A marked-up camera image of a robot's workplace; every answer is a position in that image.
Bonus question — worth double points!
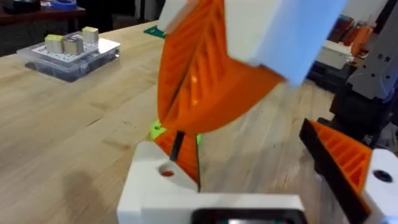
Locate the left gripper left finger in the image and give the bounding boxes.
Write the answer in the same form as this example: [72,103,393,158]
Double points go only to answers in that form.
[117,127,201,224]

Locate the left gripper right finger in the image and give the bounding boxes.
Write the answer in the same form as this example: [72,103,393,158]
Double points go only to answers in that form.
[298,118,398,224]

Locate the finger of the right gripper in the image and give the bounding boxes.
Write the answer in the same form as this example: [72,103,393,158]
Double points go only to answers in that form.
[169,0,348,135]
[156,0,218,124]

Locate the black screw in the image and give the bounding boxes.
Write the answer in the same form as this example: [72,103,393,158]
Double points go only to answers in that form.
[169,131,186,163]

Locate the green board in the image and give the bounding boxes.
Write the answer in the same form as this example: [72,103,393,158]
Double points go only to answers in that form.
[143,25,167,40]

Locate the green disc with holes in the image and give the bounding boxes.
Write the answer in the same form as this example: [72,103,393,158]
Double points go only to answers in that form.
[150,119,203,147]

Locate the white box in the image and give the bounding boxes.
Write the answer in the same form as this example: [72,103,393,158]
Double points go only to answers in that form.
[316,39,353,70]

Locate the clear box with toy blocks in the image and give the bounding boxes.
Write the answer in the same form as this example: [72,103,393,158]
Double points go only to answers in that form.
[17,26,122,83]

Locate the heap of orange parts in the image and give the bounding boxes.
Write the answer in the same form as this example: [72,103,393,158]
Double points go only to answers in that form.
[328,14,374,57]

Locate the blue tape roll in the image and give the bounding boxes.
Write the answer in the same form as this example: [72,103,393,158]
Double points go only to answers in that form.
[51,0,78,11]

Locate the dark wooden side table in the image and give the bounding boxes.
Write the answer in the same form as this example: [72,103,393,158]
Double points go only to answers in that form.
[0,6,87,27]

